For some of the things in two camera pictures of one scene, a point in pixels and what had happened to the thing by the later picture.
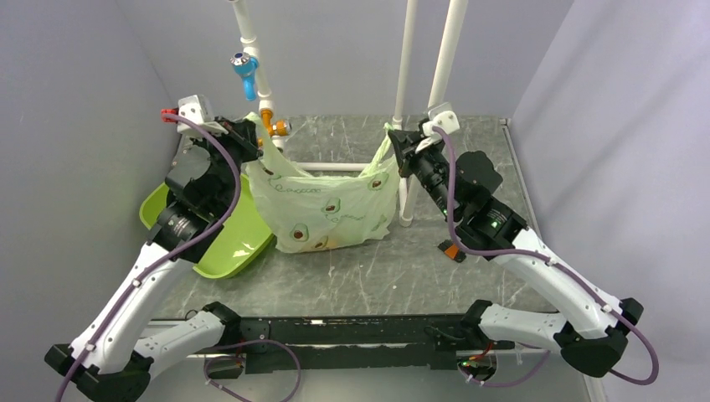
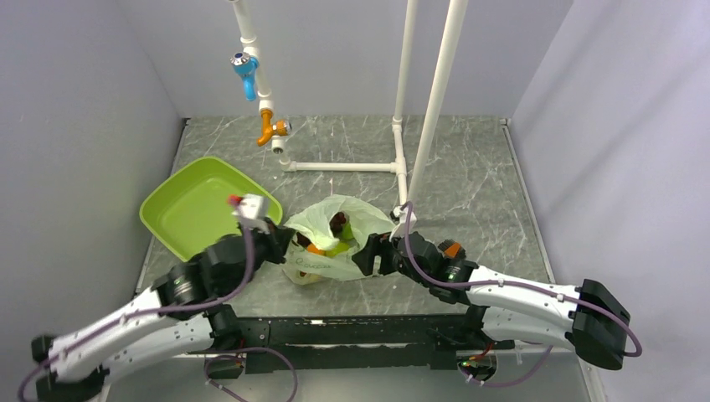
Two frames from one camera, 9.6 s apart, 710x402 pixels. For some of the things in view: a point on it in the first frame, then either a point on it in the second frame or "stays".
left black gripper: [243, 135] -> [279, 238]
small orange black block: [452, 251] stays
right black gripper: [405, 143] -> [377, 244]
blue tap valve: [245, 66] stays
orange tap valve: [280, 128] stays
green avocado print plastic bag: [311, 213] -> [316, 224]
